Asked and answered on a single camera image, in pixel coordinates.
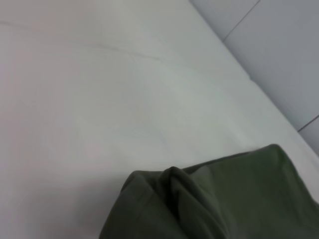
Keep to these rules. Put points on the dark green FREE T-shirt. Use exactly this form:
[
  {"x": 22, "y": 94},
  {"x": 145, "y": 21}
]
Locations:
[{"x": 224, "y": 199}]

